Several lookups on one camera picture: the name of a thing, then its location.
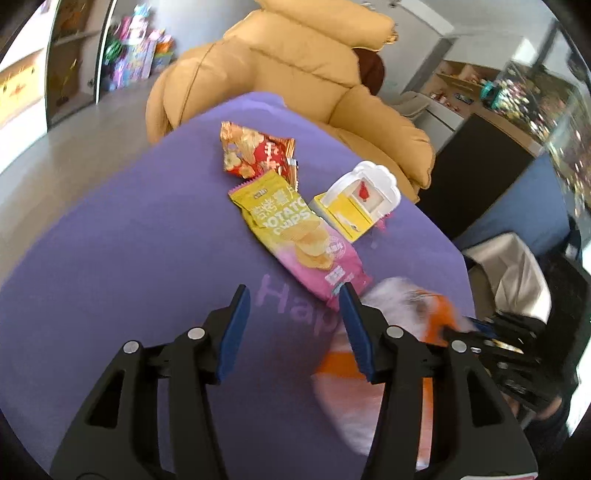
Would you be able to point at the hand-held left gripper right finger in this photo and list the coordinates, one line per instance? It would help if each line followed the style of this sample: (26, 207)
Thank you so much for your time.
(355, 327)

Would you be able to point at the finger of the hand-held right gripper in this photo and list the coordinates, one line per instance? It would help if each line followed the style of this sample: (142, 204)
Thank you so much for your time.
(512, 369)
(501, 330)

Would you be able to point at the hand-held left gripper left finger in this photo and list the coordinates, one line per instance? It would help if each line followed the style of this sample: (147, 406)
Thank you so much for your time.
(233, 332)

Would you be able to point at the white-lined trash bin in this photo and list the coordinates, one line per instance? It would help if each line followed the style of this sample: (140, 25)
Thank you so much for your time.
(508, 272)

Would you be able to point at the orange plastic bag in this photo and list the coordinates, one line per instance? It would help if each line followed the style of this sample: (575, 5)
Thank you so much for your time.
(415, 300)

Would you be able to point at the person's right forearm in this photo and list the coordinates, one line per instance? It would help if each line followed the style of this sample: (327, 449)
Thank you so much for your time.
(549, 443)

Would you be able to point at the yellow pink chips packet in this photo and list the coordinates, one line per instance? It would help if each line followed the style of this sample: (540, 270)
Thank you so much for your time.
(295, 226)

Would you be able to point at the white yellow box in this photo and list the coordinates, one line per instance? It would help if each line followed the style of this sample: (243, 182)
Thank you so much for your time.
(351, 207)

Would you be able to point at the blue panel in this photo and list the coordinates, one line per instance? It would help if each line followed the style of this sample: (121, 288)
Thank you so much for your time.
(521, 203)

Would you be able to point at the purple table mat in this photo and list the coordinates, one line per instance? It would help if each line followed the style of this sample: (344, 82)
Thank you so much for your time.
(115, 240)

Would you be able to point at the black cabinet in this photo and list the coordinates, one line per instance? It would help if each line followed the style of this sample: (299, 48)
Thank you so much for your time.
(475, 170)

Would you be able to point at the red snack packet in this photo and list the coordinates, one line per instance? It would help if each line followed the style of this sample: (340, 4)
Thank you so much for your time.
(249, 147)

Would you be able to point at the glass display tank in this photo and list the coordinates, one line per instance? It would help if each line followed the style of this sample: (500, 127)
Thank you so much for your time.
(545, 115)

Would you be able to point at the white chair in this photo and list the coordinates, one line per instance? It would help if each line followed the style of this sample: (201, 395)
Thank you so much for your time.
(411, 106)

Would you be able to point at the teal speaker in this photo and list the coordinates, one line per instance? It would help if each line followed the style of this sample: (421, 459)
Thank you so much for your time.
(489, 92)

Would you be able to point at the brown cushion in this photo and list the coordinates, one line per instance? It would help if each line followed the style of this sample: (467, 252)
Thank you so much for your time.
(371, 71)

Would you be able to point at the beige armchair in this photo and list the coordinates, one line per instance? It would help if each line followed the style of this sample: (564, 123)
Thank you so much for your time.
(277, 60)

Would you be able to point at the pile of colourful toy boxes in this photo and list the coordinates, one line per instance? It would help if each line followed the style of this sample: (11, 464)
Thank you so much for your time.
(134, 50)

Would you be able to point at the glass door shelf cabinet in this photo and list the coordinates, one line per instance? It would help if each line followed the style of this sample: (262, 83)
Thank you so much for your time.
(69, 69)

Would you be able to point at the wooden wall shelf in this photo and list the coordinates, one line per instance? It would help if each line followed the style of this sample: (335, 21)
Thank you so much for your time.
(461, 83)

